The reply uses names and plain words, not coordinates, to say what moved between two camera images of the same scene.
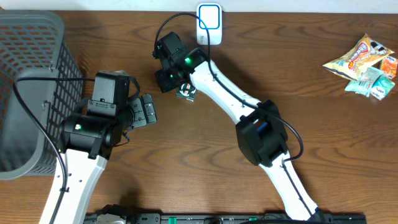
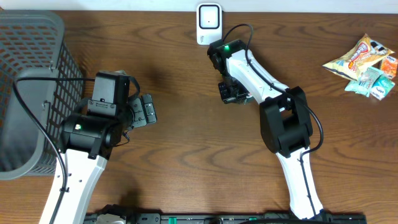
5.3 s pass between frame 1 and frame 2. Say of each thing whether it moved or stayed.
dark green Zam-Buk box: moved
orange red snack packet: stayed
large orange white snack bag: stayed
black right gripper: moved
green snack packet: stayed
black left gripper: stayed
